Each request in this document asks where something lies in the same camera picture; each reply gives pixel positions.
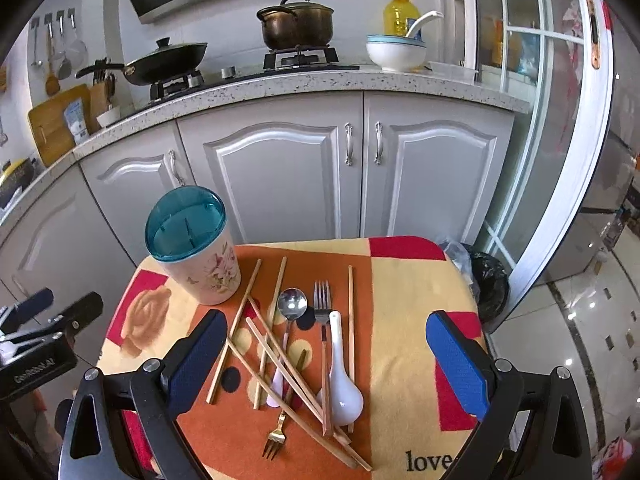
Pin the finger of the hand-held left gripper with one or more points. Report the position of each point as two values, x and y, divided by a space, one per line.
80 312
32 305

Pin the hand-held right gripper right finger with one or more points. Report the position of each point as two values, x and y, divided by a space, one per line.
457 360

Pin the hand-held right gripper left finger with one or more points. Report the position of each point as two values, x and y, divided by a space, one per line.
197 360

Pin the wooden chopstick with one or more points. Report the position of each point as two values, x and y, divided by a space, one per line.
240 351
260 337
280 280
265 321
362 462
235 330

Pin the floral utensil holder teal lid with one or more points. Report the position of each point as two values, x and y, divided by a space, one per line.
200 270

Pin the small gold fork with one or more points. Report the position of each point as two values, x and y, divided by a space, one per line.
274 442

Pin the white ceramic spoon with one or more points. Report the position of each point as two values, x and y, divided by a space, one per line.
345 400

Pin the silver fork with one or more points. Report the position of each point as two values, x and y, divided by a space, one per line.
322 305

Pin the grey cabinet door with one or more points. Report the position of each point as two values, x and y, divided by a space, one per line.
50 240
440 180
275 180
125 175

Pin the orange patterned blanket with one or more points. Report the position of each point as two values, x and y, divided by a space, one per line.
400 310

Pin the black trash bag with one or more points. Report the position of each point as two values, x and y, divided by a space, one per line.
490 285

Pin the clear plastic bag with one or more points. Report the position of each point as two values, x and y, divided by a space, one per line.
457 257

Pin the yellow black pot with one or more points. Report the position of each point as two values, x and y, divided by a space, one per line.
17 175

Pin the wooden cutting board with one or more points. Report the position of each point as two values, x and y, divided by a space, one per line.
50 130

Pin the red plastic bag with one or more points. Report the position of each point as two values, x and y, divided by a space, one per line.
612 457

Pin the blue white packet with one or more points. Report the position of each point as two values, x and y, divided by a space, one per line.
76 120

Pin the wooden knife block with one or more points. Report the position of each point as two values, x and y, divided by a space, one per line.
100 100

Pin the wooden spatula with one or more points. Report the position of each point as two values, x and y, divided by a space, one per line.
51 82

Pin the metal slotted spoon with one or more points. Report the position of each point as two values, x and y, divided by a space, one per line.
62 67

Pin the white framed glass door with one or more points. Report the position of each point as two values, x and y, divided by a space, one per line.
590 160

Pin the metal ladle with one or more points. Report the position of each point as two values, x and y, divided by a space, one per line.
35 50

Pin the black wok with lid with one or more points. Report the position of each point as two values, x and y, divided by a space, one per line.
165 62

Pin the black gas cooktop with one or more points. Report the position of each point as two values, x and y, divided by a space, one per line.
250 72

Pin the speckled stone countertop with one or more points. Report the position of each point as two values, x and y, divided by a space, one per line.
300 82

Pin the white ceramic bowl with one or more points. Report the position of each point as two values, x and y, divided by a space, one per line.
395 60

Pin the blue rimmed bowl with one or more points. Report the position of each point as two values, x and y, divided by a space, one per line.
390 40

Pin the white ladle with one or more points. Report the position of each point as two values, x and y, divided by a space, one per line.
425 20

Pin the bronze stock pot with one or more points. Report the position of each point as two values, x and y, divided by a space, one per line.
295 27

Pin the yellow oil bottle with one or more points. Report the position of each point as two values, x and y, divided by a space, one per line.
397 17

